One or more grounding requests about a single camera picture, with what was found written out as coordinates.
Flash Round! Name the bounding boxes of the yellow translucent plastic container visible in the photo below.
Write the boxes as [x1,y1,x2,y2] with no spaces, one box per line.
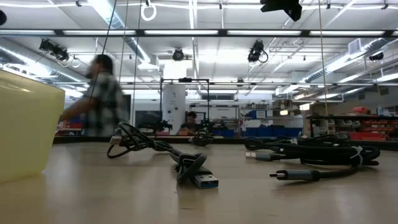
[0,68,67,184]

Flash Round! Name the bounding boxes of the black cable with white label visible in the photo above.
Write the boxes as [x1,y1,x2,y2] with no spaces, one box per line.
[243,134,354,151]

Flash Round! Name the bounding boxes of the braided cable with white tie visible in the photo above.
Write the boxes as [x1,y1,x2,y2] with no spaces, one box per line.
[244,143,381,182]

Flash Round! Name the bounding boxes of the black cable with red tie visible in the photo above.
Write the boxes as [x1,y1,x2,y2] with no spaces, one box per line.
[106,121,180,160]

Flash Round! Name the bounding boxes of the row of blue bins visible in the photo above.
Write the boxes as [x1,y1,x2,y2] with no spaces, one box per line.
[243,123,304,138]

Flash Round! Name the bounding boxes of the red storage bins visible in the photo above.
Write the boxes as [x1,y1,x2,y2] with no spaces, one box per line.
[55,116,85,136]

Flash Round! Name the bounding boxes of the person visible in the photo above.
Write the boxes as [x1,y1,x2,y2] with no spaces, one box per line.
[59,54,131,138]
[178,110,203,136]

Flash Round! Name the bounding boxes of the black overhead light beam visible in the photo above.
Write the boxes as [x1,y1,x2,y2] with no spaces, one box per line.
[0,28,398,39]

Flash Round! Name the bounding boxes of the white column cabinet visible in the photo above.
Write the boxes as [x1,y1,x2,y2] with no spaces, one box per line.
[162,84,187,136]

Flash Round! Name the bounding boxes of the shelf with red bins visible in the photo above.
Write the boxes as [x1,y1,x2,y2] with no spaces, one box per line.
[305,106,398,141]

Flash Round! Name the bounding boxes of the black monitor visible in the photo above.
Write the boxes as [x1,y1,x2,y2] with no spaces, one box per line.
[123,94,132,121]

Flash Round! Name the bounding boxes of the dark display panel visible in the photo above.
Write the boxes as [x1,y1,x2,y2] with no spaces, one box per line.
[134,110,163,129]

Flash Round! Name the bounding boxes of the black ceiling-mounted camera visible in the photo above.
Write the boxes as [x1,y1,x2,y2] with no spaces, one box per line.
[172,47,185,62]
[38,38,70,62]
[247,39,269,64]
[368,51,385,62]

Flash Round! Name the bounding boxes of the black hanging cable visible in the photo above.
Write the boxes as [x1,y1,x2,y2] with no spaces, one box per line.
[88,0,118,100]

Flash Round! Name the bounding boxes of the white cable ring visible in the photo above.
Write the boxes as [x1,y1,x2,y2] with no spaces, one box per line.
[140,0,157,22]

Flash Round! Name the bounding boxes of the black aluminium table frame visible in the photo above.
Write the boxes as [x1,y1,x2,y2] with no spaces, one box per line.
[52,136,398,151]

